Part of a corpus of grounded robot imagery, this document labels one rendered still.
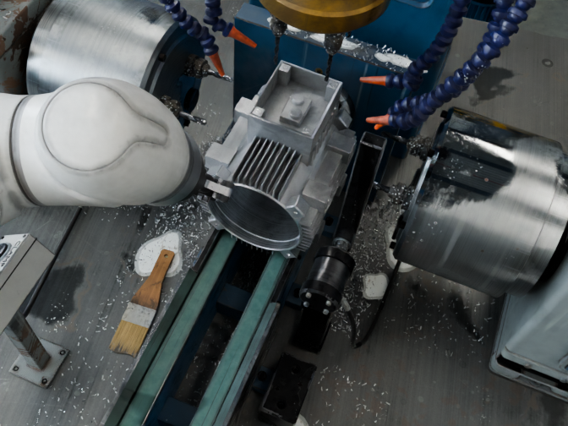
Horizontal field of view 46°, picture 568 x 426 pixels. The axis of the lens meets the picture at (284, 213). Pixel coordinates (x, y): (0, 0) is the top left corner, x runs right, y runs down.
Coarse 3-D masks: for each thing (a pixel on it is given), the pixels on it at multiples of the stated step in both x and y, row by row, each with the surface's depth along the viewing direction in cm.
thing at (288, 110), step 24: (288, 72) 99; (312, 72) 99; (264, 96) 97; (288, 96) 100; (312, 96) 100; (336, 96) 98; (264, 120) 93; (288, 120) 96; (312, 120) 98; (288, 144) 95; (312, 144) 93
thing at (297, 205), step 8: (344, 112) 102; (336, 120) 102; (344, 120) 102; (344, 128) 103; (216, 168) 95; (224, 168) 95; (216, 176) 94; (224, 176) 95; (288, 200) 94; (296, 200) 93; (304, 200) 94; (288, 208) 93; (296, 208) 92; (304, 208) 93; (296, 216) 94; (216, 224) 105; (296, 248) 104; (288, 256) 104; (296, 256) 103
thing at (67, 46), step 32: (64, 0) 102; (96, 0) 101; (128, 0) 103; (64, 32) 98; (96, 32) 98; (128, 32) 98; (160, 32) 98; (32, 64) 101; (64, 64) 98; (96, 64) 97; (128, 64) 96; (160, 64) 99; (192, 64) 108; (160, 96) 102; (192, 96) 115
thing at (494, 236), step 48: (432, 144) 99; (480, 144) 91; (528, 144) 92; (432, 192) 90; (480, 192) 89; (528, 192) 88; (432, 240) 92; (480, 240) 90; (528, 240) 88; (480, 288) 97; (528, 288) 94
